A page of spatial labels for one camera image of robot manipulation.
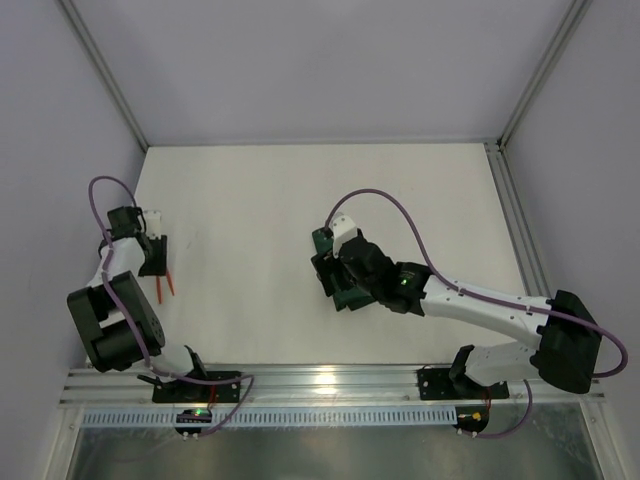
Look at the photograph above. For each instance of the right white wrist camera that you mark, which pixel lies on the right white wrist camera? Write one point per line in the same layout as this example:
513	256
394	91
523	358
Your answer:
343	229

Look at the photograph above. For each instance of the left black controller board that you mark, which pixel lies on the left black controller board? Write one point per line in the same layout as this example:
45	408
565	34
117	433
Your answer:
192	422

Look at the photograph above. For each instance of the front aluminium rail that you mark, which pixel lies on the front aluminium rail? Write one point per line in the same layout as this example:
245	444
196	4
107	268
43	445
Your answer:
291	384

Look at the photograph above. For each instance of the slotted grey cable duct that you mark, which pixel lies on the slotted grey cable duct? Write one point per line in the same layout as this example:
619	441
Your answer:
256	417

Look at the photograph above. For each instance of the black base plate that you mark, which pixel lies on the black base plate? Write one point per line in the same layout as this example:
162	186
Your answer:
185	392
438	383

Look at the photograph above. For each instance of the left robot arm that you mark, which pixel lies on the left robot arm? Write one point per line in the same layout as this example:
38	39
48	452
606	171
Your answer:
117	324

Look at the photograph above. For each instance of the orange plastic fork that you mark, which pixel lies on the orange plastic fork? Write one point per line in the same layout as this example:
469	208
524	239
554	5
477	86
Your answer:
159	289

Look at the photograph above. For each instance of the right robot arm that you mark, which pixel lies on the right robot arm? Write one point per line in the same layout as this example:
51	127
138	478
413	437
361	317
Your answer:
550	339

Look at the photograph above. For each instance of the frame post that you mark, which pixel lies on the frame post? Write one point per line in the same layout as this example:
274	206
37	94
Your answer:
559	41
102	70

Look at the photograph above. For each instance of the black controller board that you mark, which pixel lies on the black controller board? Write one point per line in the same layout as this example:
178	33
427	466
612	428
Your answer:
471	421
192	422

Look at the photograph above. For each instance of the aluminium rail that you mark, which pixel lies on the aluminium rail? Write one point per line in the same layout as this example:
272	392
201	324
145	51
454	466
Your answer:
291	384
529	262

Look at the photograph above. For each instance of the right black controller board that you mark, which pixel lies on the right black controller board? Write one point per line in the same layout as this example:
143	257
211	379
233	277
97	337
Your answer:
471	421

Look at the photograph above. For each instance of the right rear frame post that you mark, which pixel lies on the right rear frame post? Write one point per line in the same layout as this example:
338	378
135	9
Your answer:
559	41

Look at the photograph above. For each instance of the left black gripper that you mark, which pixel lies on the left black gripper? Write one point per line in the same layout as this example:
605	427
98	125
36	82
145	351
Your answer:
154	262

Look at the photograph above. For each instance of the left rear frame post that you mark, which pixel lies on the left rear frame post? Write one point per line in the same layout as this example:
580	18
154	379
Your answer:
102	70

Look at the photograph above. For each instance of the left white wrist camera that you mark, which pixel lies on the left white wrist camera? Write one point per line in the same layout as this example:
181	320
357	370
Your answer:
152	224

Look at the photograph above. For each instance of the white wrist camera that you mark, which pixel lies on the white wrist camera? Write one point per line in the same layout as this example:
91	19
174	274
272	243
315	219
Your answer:
343	229
152	224

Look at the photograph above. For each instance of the right side aluminium rail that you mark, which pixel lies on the right side aluminium rail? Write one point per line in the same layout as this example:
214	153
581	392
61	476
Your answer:
529	262

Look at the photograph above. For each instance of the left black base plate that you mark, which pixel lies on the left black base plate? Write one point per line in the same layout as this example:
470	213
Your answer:
185	392

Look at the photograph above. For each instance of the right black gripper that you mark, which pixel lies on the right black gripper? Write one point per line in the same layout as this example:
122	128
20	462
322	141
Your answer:
327	272

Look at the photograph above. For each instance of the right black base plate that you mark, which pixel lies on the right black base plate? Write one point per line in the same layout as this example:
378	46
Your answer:
438	383

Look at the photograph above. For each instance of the dark green cloth napkin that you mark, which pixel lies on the dark green cloth napkin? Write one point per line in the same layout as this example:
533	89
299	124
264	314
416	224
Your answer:
347	294

